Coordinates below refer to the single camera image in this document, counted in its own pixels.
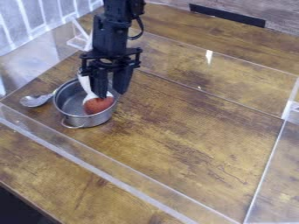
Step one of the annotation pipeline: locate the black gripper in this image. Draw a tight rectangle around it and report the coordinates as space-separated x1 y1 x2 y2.
79 47 143 99

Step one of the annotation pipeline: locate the red plush mushroom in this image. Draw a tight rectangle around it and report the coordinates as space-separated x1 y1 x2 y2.
76 73 116 116

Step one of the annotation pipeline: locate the silver metal pot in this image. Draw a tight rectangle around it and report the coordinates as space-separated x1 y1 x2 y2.
52 79 120 129

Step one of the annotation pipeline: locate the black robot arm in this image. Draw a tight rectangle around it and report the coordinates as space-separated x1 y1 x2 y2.
79 0 146 99

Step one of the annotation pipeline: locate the clear acrylic triangular stand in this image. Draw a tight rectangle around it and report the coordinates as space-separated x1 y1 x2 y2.
67 19 92 52

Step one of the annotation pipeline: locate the black bar in background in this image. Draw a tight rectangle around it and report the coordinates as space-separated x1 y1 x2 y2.
190 3 267 28

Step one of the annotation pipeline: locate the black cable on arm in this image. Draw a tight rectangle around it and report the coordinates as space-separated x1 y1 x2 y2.
127 16 146 41

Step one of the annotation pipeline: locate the spoon with yellow-green handle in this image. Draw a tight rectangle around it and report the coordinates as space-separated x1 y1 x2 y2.
20 93 53 108

